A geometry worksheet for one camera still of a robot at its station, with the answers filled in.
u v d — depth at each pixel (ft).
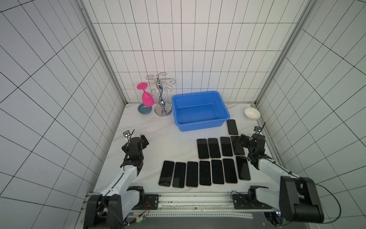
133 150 2.14
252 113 3.60
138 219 2.20
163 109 3.73
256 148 2.21
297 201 1.34
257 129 2.49
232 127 3.45
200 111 3.86
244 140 2.69
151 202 2.40
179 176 2.66
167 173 2.68
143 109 3.73
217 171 2.67
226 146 3.00
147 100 3.27
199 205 2.38
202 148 3.05
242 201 2.39
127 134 2.34
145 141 2.63
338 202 1.30
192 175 2.67
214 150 3.03
